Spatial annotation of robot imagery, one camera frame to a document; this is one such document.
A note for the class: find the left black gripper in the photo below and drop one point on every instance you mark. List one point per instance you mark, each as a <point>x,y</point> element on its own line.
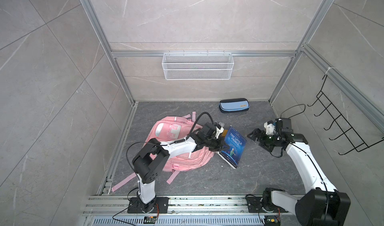
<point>219,148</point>

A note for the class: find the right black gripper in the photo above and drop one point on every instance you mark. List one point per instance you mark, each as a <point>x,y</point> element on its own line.
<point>262,134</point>

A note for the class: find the blue Little Prince book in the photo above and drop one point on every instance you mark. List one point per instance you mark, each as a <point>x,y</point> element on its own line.
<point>233,147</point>

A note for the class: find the blue pencil case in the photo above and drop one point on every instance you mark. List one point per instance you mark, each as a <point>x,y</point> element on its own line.
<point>234,105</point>

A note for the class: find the pink school backpack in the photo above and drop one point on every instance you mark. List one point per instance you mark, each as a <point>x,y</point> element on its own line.
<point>190,119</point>

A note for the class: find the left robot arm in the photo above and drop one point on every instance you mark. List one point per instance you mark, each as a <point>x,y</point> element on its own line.
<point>174,147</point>

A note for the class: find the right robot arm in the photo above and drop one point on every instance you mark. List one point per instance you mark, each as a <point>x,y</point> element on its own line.
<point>322,204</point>

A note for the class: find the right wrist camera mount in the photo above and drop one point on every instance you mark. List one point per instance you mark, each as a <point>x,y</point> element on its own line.
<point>270,128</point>

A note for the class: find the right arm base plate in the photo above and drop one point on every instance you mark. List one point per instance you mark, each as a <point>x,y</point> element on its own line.
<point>259,203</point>

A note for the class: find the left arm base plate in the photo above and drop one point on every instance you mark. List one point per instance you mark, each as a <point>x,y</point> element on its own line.
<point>148,205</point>

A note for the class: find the white wire mesh basket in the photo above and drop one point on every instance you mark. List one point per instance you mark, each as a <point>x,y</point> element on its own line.
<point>197,66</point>

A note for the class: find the black wall hook rack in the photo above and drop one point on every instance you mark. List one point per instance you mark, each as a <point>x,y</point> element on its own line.
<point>340,122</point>

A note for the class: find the aluminium mounting rail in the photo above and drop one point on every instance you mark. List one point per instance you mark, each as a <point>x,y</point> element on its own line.
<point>175,205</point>

